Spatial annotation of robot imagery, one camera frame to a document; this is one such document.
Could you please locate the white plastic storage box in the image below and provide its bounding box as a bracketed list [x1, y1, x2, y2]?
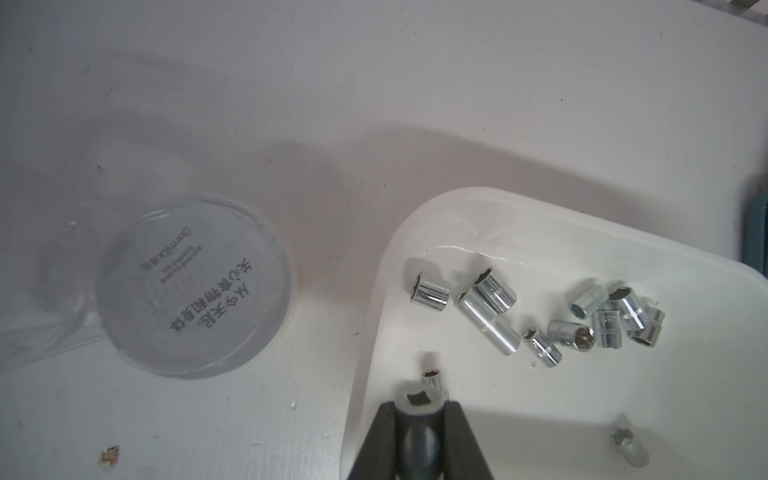
[340, 188, 767, 479]

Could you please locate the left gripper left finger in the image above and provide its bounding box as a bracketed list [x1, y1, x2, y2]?
[347, 401, 397, 480]

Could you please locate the clear plastic lid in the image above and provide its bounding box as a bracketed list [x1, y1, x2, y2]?
[95, 196, 295, 379]

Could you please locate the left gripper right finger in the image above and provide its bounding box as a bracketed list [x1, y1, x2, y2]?
[442, 401, 494, 480]

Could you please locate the long silver socket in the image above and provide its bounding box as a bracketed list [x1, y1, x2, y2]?
[454, 287, 521, 356]
[394, 381, 446, 479]

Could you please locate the clear plastic cup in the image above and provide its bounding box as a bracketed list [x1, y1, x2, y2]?
[0, 155, 199, 373]

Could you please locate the blue tray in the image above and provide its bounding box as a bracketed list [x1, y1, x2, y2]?
[742, 186, 767, 276]

